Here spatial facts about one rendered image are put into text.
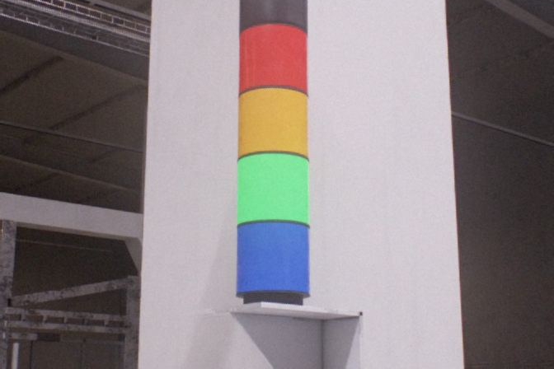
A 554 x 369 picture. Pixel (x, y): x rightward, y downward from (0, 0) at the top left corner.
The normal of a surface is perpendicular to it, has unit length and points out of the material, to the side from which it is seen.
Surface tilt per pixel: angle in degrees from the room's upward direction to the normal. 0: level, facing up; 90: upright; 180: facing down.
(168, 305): 90
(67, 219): 90
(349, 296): 90
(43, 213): 90
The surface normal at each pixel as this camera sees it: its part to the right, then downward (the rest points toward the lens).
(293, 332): 0.65, -0.20
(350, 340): -0.76, -0.17
